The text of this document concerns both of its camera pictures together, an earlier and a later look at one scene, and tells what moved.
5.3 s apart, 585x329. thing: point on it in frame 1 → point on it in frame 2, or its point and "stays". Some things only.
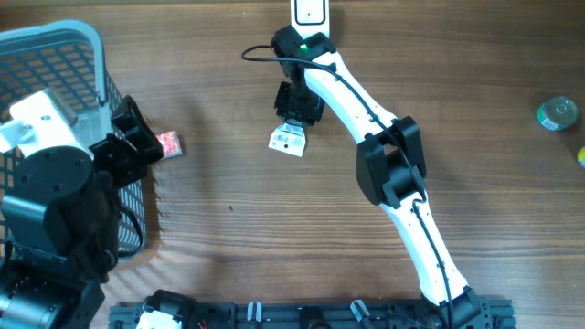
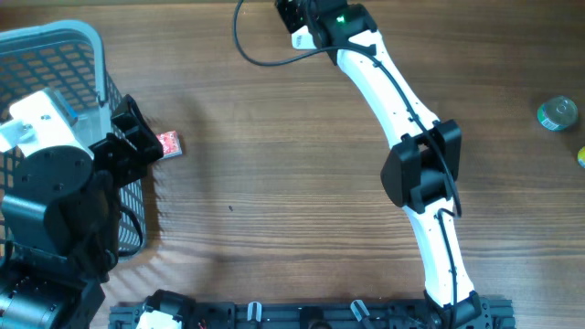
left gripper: x=132 y=164 stays
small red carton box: x=170 y=143 stays
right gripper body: x=299 y=101 → x=295 y=13
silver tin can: x=558 y=113 stays
